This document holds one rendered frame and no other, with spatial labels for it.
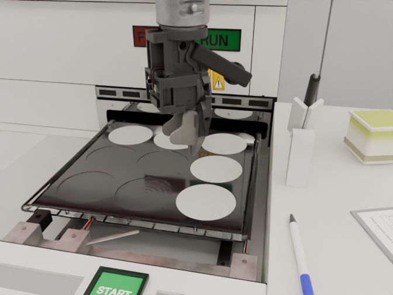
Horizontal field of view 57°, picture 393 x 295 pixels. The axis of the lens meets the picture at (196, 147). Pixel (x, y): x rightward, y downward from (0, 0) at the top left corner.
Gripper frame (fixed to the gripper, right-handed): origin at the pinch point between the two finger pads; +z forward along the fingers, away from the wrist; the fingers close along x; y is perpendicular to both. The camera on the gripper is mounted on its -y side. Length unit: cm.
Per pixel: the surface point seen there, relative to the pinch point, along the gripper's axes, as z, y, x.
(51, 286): 1.7, 25.3, 19.1
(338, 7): -4, -141, -115
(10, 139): 18, 33, -58
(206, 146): 7.3, -7.9, -12.5
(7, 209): 15.3, 33.0, -17.8
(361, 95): 47, -159, -102
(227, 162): 7.3, -8.8, -4.3
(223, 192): 7.4, -3.0, 4.5
